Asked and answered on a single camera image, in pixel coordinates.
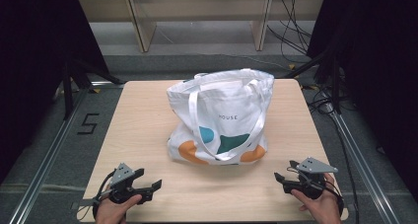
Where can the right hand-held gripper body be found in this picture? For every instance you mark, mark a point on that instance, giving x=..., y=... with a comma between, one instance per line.
x=310, y=181

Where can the silver metal floor rail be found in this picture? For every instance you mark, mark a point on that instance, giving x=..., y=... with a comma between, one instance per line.
x=361, y=164
x=49, y=158

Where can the black metal stand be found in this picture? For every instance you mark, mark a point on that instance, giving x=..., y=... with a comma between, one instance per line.
x=333, y=79
x=70, y=86

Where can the light wooden furniture leg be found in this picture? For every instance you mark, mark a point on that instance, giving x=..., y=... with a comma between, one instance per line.
x=143, y=23
x=261, y=23

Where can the person's right hand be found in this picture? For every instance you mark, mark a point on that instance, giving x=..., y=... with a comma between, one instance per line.
x=323, y=207

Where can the black curtain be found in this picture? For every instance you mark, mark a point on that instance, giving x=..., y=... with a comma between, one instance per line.
x=378, y=69
x=36, y=69

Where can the yellow tape piece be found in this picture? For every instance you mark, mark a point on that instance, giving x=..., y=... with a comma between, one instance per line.
x=292, y=66
x=96, y=90

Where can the white tote bag coloured shapes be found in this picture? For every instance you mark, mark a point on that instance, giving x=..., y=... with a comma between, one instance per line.
x=226, y=102

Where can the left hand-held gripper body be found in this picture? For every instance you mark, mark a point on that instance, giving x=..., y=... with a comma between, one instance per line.
x=123, y=181

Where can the person's left hand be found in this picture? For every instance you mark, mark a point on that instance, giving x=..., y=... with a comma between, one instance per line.
x=113, y=210

